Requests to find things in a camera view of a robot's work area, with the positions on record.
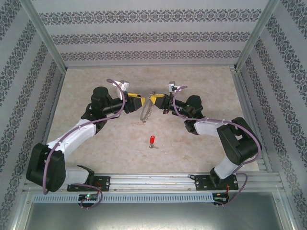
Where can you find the circuit board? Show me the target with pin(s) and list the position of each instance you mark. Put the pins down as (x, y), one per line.
(219, 198)
(88, 197)

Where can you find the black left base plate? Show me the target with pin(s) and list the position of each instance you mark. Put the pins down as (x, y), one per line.
(103, 183)

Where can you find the grey metal sheet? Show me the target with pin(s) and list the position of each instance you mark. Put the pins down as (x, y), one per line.
(153, 215)

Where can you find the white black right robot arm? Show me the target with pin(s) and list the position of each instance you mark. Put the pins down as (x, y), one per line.
(208, 127)

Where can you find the aluminium frame post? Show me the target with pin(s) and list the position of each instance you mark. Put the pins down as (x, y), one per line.
(45, 36)
(255, 36)

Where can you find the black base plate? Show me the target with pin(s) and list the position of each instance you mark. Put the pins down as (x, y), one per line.
(103, 183)
(201, 184)

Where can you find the large metal keyring band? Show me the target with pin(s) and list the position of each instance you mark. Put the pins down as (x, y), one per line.
(141, 114)

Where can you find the left circuit board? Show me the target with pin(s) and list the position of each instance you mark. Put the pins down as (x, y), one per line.
(88, 197)

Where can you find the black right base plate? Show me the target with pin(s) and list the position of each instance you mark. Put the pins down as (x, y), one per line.
(201, 184)

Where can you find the right circuit board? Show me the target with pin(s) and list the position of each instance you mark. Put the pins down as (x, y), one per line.
(219, 198)

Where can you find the aluminium side rail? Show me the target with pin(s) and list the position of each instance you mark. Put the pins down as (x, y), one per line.
(242, 91)
(54, 107)

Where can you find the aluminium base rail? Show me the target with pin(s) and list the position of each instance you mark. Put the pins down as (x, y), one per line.
(153, 183)

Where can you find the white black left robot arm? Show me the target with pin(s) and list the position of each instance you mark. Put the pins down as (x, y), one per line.
(79, 134)

